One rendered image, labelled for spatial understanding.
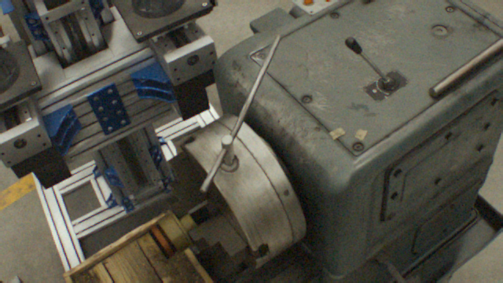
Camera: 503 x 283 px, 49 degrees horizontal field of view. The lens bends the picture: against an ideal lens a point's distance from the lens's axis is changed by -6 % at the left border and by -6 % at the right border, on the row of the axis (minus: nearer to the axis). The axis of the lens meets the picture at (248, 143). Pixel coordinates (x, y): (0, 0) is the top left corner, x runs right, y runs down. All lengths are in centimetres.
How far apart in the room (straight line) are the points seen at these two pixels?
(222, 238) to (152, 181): 106
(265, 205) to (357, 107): 26
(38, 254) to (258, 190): 172
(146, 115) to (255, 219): 75
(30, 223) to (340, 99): 192
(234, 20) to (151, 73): 175
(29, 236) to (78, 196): 39
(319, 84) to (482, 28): 40
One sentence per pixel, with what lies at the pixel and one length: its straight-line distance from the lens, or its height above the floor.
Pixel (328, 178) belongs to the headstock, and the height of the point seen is 123.
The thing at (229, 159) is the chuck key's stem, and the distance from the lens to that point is 108.
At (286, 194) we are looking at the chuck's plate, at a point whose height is 118.
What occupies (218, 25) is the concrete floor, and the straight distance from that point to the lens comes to 333.
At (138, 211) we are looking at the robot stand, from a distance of 236.
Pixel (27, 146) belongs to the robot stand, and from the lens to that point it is 154.
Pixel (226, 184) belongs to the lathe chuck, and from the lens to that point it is 110.
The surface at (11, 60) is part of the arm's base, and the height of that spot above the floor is 120.
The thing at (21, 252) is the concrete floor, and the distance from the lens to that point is 274.
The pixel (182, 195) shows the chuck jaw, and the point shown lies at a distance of 120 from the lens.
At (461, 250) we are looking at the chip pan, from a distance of 181.
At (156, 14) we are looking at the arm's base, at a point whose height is 118.
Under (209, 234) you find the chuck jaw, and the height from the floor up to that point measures 110.
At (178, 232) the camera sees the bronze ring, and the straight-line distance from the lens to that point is 119.
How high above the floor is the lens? 212
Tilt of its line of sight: 51 degrees down
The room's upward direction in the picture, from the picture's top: 12 degrees counter-clockwise
